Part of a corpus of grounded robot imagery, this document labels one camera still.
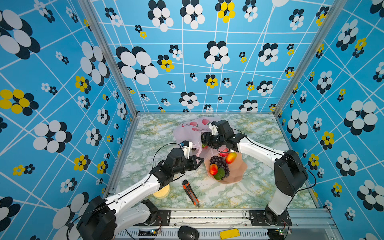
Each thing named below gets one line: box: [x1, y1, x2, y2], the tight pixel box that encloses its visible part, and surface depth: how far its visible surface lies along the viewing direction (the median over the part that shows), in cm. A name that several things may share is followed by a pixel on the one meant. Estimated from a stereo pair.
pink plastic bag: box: [173, 117, 220, 161], surface depth 84 cm
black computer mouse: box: [178, 225, 199, 240], surface depth 69 cm
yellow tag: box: [219, 228, 241, 240], surface depth 71 cm
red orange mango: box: [209, 163, 219, 176], surface depth 86 cm
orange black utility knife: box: [182, 179, 201, 208], surface depth 82 cm
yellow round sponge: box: [152, 184, 171, 199], surface depth 80 cm
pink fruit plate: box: [204, 152, 248, 184], surface depth 89 cm
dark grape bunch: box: [209, 155, 230, 178], surface depth 91 cm
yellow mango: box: [226, 152, 237, 164], surface depth 91 cm
